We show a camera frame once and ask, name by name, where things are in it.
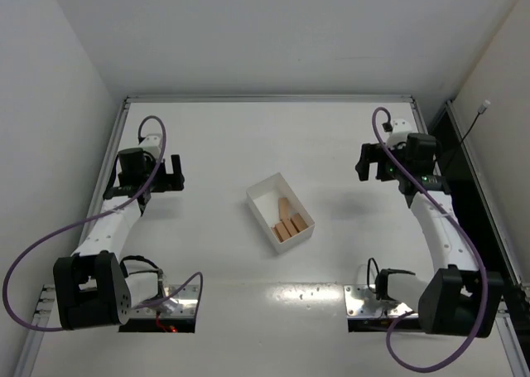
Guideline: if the wood block two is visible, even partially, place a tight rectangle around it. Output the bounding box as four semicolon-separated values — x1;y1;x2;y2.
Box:
291;213;308;232

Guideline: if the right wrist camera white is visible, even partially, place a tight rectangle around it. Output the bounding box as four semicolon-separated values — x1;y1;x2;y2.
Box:
383;118;415;147

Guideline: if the black base cable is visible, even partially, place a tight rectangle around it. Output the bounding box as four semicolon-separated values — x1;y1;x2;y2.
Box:
366;256;415;303

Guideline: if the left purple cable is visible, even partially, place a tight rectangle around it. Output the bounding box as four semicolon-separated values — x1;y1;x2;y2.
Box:
2;115;204;332

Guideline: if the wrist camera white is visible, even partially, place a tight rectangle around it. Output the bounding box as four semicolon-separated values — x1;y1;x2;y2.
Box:
138;133;163;159
383;118;415;147

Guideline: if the wood block three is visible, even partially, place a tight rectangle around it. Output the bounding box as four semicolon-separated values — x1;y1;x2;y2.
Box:
272;222;291;243

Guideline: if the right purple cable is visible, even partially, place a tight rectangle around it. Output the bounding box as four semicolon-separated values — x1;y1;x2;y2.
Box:
371;106;489;373

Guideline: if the metal base plate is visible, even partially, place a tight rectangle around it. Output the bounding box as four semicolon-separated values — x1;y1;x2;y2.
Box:
344;285;412;321
122;283;200;320

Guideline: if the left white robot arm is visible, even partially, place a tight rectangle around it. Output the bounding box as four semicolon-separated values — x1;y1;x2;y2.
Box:
53;146;185;331

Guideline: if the wood block four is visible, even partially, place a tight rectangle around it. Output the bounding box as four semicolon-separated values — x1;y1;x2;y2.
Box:
282;219;299;237

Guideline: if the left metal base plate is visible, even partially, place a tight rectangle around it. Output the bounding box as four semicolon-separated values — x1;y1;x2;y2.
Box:
122;283;200;320

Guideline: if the purple cable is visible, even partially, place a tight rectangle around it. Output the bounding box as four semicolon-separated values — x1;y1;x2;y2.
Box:
371;106;489;373
2;115;204;332

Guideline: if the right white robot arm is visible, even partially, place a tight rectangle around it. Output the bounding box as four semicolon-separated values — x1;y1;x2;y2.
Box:
355;133;504;338

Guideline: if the black wall cable white plug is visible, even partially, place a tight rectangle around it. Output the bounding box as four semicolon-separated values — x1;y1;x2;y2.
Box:
446;99;491;167

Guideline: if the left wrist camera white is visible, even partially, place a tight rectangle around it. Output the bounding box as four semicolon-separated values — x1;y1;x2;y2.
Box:
138;133;163;159

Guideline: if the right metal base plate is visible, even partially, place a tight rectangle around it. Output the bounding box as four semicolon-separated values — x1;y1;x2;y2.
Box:
344;285;412;321

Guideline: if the white rectangular box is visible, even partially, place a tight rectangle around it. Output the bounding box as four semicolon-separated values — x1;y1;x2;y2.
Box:
246;173;315;254

